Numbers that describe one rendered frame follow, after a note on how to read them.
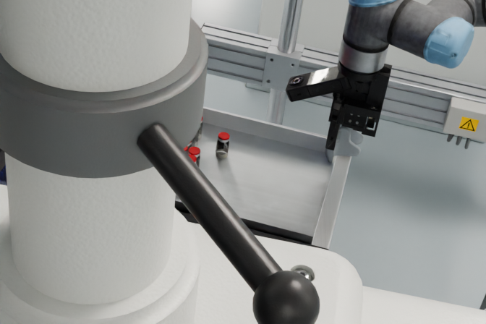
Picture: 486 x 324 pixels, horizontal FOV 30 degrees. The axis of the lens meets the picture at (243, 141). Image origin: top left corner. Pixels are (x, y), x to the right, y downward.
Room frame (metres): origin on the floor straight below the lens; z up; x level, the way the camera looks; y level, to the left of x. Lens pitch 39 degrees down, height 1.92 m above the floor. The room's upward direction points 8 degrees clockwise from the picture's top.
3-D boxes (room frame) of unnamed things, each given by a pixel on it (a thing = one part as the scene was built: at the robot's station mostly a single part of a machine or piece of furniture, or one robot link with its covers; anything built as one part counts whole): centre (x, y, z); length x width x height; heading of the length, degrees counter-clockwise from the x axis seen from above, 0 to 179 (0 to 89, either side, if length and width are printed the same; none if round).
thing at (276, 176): (1.20, 0.01, 0.90); 0.34 x 0.26 x 0.04; 80
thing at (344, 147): (1.22, -0.17, 0.96); 0.06 x 0.03 x 0.09; 81
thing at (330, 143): (1.22, -0.15, 1.00); 0.05 x 0.02 x 0.09; 171
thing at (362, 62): (1.24, -0.17, 1.14); 0.08 x 0.08 x 0.05
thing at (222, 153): (1.25, 0.03, 0.90); 0.02 x 0.02 x 0.04
